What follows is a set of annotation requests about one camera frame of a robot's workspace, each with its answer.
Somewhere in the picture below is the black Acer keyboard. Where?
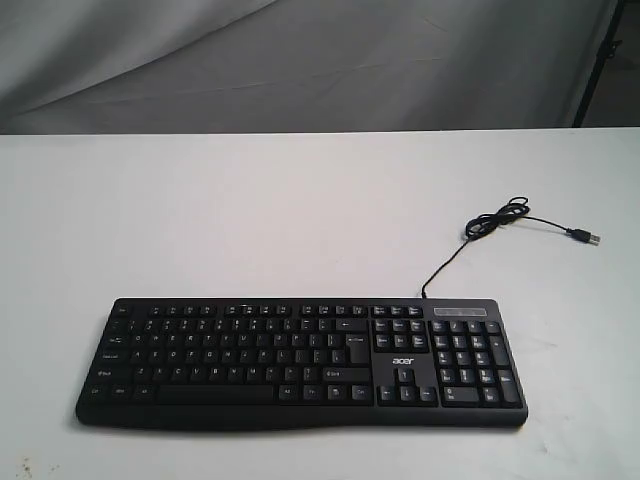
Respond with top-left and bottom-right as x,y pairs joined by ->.
75,298 -> 528,431

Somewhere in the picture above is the grey backdrop cloth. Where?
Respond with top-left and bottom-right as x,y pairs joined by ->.
1,1 -> 621,135

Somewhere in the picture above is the black tripod stand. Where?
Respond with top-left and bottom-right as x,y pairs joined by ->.
572,0 -> 628,128

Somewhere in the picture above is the black USB cable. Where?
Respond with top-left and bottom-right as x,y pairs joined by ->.
420,197 -> 602,300

